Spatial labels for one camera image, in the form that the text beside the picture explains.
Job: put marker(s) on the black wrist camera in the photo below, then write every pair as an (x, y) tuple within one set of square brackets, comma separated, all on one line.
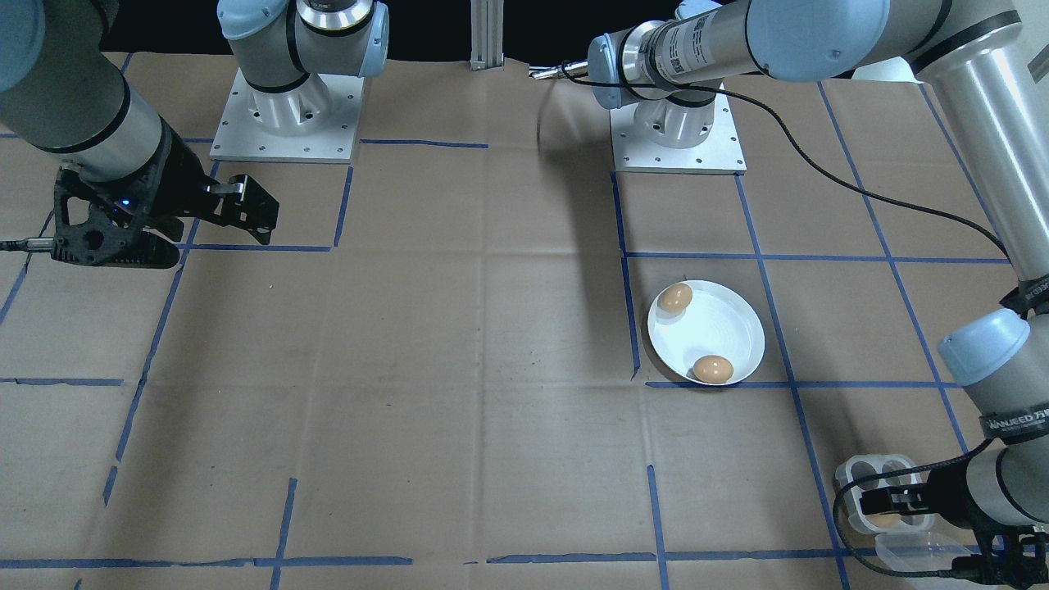
[(1004, 549), (90, 238)]

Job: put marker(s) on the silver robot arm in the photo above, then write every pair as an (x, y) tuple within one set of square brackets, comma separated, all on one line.
[(983, 123), (74, 106)]

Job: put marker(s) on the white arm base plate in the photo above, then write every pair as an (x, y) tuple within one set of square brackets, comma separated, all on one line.
[(631, 160), (238, 147)]

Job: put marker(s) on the white round plate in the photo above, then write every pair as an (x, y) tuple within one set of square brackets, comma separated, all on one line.
[(721, 328)]

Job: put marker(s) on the clear plastic egg box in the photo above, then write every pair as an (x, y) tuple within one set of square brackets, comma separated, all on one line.
[(856, 475)]

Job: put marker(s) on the brown egg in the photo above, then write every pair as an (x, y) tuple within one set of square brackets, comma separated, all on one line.
[(675, 298), (885, 519), (713, 369)]

